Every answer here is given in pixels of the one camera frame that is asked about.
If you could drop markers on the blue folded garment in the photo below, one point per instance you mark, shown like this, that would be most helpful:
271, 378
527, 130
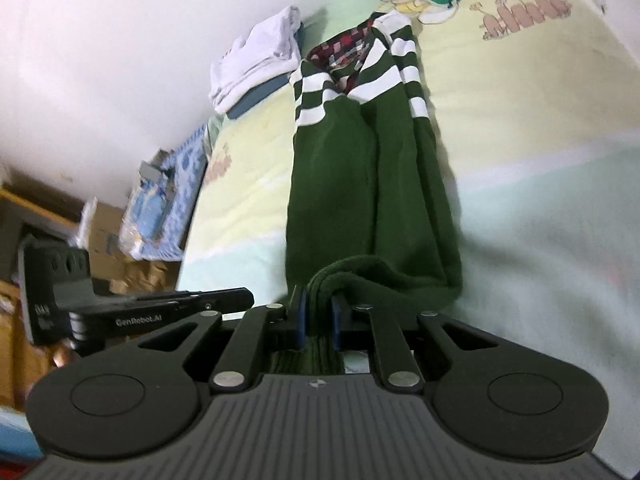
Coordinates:
255, 101

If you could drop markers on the cardboard box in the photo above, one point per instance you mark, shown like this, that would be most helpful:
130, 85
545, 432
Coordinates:
107, 240

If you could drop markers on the white folded clothes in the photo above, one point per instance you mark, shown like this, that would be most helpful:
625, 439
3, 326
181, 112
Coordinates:
255, 50

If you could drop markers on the grey phone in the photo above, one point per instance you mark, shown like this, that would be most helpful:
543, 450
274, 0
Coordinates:
149, 170

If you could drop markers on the yellow green printed blanket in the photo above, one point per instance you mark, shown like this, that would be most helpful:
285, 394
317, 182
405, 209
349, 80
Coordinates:
525, 135

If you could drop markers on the green white striped cardigan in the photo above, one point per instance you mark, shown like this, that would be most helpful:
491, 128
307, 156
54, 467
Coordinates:
340, 200

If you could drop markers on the blue patterned cloth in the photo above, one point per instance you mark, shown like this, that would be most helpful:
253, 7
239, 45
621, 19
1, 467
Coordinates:
185, 160

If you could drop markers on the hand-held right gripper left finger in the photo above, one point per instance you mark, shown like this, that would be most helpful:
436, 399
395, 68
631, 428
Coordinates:
300, 317

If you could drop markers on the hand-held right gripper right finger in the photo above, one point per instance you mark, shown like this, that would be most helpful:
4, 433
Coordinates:
336, 322

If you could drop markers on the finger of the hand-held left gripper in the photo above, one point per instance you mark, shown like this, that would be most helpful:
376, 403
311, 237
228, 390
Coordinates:
225, 300

